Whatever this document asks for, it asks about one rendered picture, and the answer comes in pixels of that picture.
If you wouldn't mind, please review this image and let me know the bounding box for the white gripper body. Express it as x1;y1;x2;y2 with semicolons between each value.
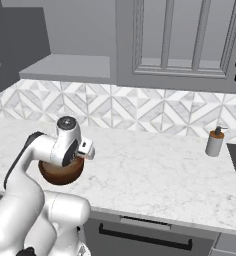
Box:
77;141;97;160

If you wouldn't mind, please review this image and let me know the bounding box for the brown wooden bowl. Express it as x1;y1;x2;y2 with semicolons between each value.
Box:
37;155;86;186

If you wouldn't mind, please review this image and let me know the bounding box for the grey open cabinet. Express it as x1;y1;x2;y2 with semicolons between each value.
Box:
18;0;118;85

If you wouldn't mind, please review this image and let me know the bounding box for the grey open cabinet door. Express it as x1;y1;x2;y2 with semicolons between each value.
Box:
0;0;52;100

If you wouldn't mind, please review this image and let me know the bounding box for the grey closed cabinet door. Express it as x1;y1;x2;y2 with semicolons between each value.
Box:
115;0;236;95

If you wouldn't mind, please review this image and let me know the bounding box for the grey base cabinet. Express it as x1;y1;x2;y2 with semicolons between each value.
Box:
210;232;236;256

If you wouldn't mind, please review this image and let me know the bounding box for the grey dishwasher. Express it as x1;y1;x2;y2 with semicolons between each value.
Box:
82;213;222;256

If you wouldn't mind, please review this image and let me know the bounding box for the grey soap dispenser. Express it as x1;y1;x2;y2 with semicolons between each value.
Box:
204;125;229;158

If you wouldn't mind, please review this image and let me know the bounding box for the black dishwasher handle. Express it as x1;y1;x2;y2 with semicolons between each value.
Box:
98;222;194;252

